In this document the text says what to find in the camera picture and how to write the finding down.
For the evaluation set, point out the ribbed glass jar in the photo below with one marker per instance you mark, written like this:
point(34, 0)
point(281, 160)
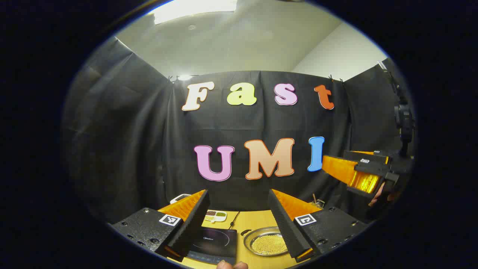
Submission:
point(319, 203)

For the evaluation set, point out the black induction cooktop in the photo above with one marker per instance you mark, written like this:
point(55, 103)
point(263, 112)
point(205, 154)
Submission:
point(220, 243)

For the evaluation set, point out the ceiling light panel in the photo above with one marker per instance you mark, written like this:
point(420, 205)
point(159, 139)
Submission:
point(194, 9)

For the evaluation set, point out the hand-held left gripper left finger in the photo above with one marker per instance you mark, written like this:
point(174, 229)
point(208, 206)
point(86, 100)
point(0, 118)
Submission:
point(194, 220)

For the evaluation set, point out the yellow soybeans heap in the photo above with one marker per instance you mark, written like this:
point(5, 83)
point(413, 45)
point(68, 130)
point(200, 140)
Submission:
point(267, 244)

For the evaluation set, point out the black metal stand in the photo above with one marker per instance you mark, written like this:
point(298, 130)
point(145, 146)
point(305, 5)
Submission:
point(404, 119)

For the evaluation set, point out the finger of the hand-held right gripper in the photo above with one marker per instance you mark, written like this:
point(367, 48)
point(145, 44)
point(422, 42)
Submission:
point(373, 170)
point(368, 156)

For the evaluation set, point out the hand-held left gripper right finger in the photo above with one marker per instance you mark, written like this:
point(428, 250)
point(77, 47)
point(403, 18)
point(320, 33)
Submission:
point(282, 224)

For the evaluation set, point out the white divided plate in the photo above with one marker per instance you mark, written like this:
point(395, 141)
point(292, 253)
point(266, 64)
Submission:
point(216, 217)

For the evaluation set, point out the white toaster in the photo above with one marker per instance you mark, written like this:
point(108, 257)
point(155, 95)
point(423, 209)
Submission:
point(181, 197)

